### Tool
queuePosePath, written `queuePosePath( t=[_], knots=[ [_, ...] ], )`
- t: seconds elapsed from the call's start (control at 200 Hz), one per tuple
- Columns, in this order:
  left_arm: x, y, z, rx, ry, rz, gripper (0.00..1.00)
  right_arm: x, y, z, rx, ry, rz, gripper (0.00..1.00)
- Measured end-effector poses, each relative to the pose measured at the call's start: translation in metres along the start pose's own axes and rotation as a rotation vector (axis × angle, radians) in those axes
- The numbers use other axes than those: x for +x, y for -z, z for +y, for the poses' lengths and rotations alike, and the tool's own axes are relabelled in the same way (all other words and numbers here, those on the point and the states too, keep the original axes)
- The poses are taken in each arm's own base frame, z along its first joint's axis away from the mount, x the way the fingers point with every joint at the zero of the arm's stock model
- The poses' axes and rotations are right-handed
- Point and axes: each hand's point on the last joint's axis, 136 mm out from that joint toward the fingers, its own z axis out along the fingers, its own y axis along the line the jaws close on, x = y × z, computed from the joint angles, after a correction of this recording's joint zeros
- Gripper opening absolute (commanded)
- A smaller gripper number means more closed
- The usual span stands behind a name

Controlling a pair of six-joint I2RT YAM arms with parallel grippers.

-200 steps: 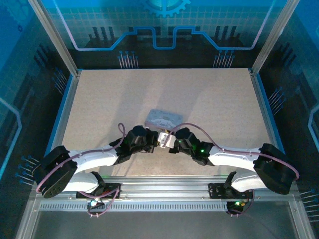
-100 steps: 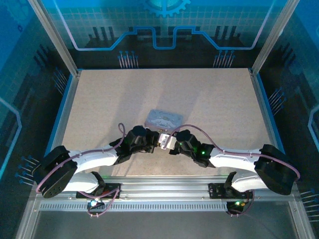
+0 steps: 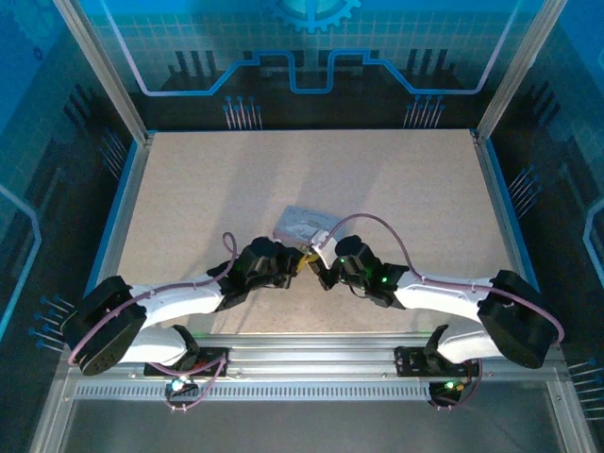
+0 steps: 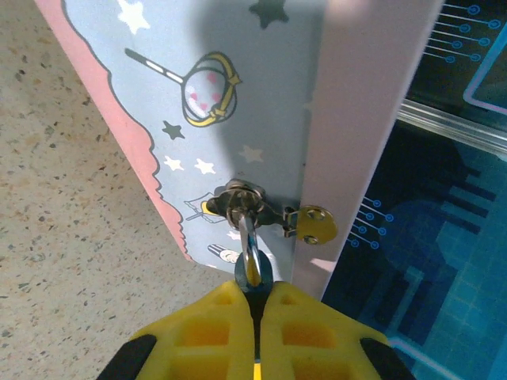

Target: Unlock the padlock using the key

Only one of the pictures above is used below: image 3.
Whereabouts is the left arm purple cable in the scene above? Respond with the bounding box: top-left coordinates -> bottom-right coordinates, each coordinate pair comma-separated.
68,230 -> 238,414

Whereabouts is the aluminium table side rail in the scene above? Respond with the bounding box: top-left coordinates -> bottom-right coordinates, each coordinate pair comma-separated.
78,133 -> 155,344
471,130 -> 545,342

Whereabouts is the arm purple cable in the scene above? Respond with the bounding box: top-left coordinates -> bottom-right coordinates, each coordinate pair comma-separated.
68,230 -> 238,414
324,214 -> 566,411

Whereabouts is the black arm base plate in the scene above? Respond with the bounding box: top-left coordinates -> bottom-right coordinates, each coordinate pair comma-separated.
143,345 -> 233,378
393,343 -> 482,378

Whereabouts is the aluminium front mounting rail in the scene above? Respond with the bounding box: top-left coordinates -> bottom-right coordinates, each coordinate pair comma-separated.
59,331 -> 570,381

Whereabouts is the pastel cartoon print tin box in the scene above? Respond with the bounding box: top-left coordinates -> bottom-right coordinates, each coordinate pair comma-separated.
272,204 -> 344,250

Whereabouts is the aluminium frame post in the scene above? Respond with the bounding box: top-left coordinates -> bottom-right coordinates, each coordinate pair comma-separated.
52,0 -> 156,145
473,0 -> 569,143

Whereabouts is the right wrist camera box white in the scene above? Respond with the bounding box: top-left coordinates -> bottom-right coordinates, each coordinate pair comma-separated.
309,229 -> 340,271

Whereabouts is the slotted grey cable duct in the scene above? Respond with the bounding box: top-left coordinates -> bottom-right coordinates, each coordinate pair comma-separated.
74,384 -> 554,402

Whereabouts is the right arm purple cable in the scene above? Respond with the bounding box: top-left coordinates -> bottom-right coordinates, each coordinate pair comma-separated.
324,214 -> 566,411

